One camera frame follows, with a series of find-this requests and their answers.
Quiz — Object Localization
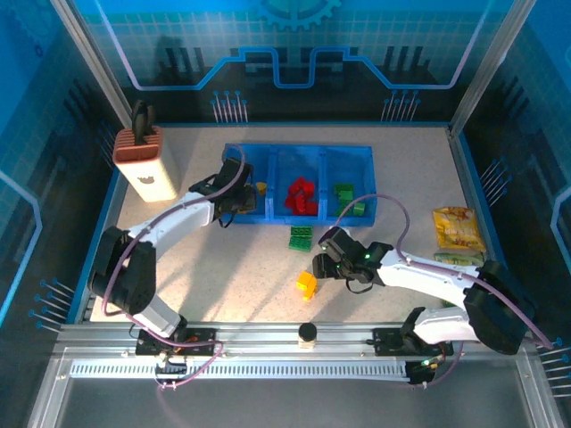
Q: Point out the yellow snack bag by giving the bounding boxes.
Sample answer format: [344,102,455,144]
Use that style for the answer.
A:
[431,206,487,251]

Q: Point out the white knife block brown top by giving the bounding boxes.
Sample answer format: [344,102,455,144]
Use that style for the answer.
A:
[112,125,178,204]

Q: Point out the aluminium front rail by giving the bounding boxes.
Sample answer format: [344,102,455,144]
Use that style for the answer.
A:
[55,323,532,358]

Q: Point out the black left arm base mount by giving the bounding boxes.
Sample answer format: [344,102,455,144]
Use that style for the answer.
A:
[133,325,215,358]

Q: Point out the black scissors handles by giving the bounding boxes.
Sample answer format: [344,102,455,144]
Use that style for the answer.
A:
[131,100,156,146]

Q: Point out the aluminium frame post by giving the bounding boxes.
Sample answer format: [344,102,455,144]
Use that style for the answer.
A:
[48,0,135,128]
[448,0,539,130]

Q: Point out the blue three-compartment bin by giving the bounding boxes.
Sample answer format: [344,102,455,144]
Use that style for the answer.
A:
[222,142,378,228]

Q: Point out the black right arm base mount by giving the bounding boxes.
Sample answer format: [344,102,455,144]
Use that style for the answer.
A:
[372,327,454,358]

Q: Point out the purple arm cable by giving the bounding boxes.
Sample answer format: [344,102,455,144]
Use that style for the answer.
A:
[334,193,557,391]
[101,144,247,391]

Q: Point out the black knob on wooden base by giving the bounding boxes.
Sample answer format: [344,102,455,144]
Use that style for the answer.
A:
[297,323,318,349]

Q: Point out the slotted white cable duct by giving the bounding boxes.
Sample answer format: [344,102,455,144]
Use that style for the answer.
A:
[70,359,411,383]

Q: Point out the green snack bag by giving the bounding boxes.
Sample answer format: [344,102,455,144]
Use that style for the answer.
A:
[433,251,486,309]

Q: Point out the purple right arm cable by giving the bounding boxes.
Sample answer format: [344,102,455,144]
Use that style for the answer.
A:
[334,193,557,391]

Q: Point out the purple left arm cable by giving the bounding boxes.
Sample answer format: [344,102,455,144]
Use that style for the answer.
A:
[101,144,247,391]

